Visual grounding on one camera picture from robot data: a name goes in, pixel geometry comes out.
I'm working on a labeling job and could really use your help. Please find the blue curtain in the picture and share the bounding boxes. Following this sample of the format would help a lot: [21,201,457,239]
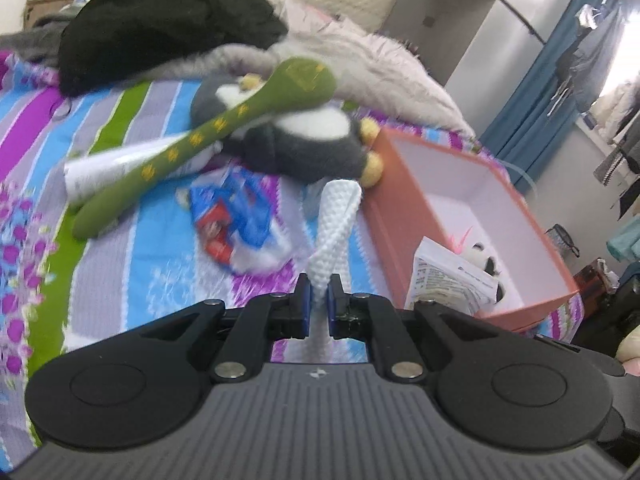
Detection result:
[479,0,622,197]

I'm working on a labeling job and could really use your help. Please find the striped floral bedsheet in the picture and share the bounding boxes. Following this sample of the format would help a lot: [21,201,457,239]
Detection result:
[0,49,586,406]

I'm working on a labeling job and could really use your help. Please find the black garment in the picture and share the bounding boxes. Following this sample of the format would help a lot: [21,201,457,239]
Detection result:
[57,0,289,98]

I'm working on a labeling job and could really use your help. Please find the white tube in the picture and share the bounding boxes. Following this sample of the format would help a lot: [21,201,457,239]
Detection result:
[63,137,224,207]

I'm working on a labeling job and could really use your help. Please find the grey quilt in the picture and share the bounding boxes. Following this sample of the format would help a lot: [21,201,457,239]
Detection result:
[200,19,477,137]

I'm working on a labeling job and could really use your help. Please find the black wire basket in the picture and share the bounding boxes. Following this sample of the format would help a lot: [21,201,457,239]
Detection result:
[544,224,582,260]

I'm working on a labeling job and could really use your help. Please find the grey penguin plush toy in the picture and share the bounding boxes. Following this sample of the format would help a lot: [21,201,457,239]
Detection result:
[190,72,387,189]

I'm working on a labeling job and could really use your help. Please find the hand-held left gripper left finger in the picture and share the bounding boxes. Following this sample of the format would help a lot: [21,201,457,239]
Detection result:
[139,273,313,382]

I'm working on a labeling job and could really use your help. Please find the blue red snack bag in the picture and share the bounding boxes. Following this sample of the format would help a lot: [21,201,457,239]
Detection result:
[188,167,297,277]

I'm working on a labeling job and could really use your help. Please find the grey wardrobe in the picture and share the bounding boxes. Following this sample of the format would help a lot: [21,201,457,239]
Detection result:
[380,0,567,92]

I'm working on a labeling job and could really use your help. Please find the panda plush toy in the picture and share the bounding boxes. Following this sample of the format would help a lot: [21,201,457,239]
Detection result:
[457,242,507,305]

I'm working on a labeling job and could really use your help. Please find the dark grey cloth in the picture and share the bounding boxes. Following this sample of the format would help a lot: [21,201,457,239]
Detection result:
[0,24,67,67]

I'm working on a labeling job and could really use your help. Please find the white paper packet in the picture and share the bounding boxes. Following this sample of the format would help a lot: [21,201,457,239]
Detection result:
[407,235,499,317]

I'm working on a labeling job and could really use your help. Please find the hanging clothes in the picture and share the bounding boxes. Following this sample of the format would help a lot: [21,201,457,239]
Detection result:
[549,0,640,221]

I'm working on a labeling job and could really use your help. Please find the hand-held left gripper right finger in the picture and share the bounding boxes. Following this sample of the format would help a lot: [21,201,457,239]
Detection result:
[325,273,507,381]

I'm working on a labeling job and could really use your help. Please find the pink cardboard box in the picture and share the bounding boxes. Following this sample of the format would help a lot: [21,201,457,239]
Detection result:
[362,127,582,334]

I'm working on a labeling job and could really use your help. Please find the brown cardboard box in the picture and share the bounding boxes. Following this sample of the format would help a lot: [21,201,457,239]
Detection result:
[24,0,97,32]

